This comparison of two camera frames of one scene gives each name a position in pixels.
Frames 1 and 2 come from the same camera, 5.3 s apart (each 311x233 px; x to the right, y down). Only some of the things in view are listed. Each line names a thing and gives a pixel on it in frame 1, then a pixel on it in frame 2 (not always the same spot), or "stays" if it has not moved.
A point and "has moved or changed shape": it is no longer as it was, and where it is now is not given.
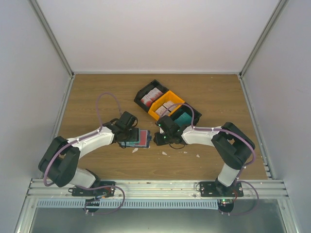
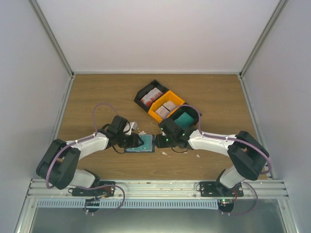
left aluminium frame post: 35,6 stays
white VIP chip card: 164,110 stays
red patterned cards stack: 151,96 stays
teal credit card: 131,143 has moved or changed shape
